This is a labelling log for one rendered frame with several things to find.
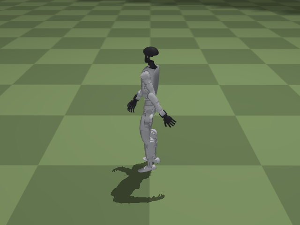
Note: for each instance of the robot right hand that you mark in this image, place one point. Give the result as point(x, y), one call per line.
point(131, 105)

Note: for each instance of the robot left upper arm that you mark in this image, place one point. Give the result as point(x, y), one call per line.
point(146, 78)

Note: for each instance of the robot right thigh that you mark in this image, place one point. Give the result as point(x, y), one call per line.
point(153, 133)

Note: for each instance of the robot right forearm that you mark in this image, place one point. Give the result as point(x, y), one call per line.
point(139, 94)

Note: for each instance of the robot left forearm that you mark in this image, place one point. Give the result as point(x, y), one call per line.
point(155, 102)

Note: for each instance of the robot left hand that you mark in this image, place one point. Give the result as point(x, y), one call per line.
point(168, 119)

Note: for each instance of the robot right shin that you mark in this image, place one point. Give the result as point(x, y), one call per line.
point(156, 145)

